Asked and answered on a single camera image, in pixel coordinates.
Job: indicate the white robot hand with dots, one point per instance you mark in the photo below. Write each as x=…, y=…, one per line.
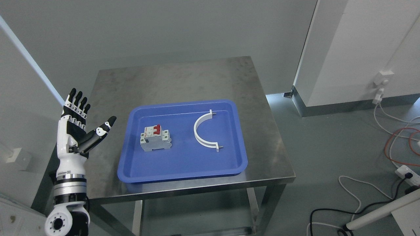
x=75, y=109

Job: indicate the grey red circuit breaker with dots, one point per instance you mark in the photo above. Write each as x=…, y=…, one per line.
x=155, y=138

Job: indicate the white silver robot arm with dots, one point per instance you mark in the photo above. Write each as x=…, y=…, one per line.
x=70, y=215

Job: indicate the stainless steel table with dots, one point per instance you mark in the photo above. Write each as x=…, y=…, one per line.
x=118, y=91

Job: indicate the blue plastic tray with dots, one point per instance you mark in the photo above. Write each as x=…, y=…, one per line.
x=186, y=159

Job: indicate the white plug adapter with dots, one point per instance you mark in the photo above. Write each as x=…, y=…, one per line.
x=378, y=96

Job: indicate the white stand pole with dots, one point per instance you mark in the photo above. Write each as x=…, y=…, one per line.
x=383, y=211

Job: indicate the white semicircular bracket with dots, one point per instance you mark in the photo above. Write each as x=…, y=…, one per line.
x=200, y=130

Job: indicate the white wall socket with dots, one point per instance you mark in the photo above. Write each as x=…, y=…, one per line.
x=382, y=78

